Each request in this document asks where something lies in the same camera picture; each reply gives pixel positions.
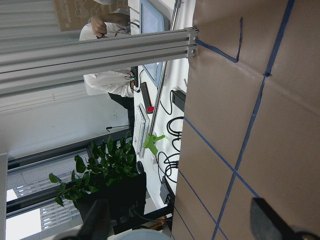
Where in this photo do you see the black monitor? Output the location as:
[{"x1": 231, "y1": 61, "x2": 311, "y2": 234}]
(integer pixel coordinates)
[{"x1": 76, "y1": 172, "x2": 147, "y2": 235}]

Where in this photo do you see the aluminium frame post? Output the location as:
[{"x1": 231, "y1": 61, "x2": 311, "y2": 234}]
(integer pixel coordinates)
[{"x1": 0, "y1": 27, "x2": 198, "y2": 97}]

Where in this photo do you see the black power adapter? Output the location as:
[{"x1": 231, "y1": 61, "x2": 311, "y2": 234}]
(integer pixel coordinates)
[{"x1": 172, "y1": 90, "x2": 186, "y2": 111}]

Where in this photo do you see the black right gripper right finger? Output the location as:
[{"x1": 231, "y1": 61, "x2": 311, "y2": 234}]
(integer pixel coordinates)
[{"x1": 250, "y1": 197, "x2": 298, "y2": 240}]

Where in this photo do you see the green potted plant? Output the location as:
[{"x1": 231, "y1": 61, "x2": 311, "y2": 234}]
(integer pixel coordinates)
[{"x1": 48, "y1": 131, "x2": 138, "y2": 207}]

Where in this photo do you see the white keyboard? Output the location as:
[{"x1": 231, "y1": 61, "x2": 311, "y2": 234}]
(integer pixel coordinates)
[{"x1": 132, "y1": 103, "x2": 150, "y2": 159}]

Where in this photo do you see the green handled reacher grabber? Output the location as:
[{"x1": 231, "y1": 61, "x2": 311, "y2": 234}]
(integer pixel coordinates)
[{"x1": 143, "y1": 0, "x2": 182, "y2": 156}]

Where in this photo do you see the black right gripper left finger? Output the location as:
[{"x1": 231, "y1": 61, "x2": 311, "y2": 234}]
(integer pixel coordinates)
[{"x1": 77, "y1": 199, "x2": 110, "y2": 240}]

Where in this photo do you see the seated person in white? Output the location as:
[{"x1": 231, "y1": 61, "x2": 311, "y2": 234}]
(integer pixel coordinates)
[{"x1": 79, "y1": 7, "x2": 137, "y2": 131}]

